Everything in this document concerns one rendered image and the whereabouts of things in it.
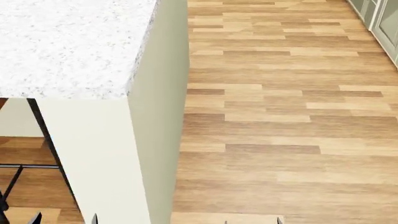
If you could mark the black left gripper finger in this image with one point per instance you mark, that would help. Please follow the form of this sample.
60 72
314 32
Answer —
36 219
94 219

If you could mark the white speckled kitchen island counter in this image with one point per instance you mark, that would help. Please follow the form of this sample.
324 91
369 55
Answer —
71 46

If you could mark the grey-green panelled cabinet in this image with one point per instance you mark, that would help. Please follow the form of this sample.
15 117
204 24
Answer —
384 28

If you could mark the black metal stool frame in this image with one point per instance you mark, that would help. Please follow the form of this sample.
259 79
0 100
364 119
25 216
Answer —
43 130

